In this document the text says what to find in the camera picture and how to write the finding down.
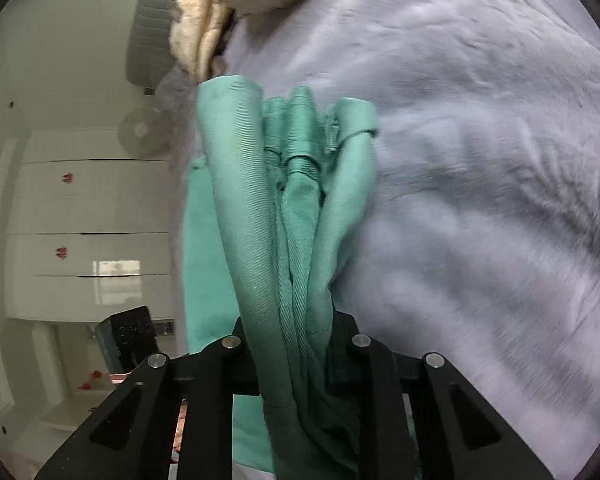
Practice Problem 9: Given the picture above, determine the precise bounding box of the green button shirt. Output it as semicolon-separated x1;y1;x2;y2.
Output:
182;74;422;480

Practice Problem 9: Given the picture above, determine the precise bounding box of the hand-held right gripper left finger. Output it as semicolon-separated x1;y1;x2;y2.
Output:
34;317;259;480

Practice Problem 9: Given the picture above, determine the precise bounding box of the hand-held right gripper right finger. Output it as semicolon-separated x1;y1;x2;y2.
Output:
326;312;554;480

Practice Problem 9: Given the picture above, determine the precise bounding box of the white wardrobe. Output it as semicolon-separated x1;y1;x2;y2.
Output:
5;127;182;322

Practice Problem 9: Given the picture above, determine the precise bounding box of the white round fan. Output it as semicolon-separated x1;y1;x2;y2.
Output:
117;106;174;159

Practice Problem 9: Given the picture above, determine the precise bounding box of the grey quilted headboard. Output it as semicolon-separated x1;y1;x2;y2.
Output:
125;0;207;89

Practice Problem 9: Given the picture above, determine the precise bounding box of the lavender bed sheet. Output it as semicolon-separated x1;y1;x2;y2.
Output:
170;0;600;480

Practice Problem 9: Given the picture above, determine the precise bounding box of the cream fluffy blanket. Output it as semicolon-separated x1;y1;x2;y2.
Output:
169;0;347;84

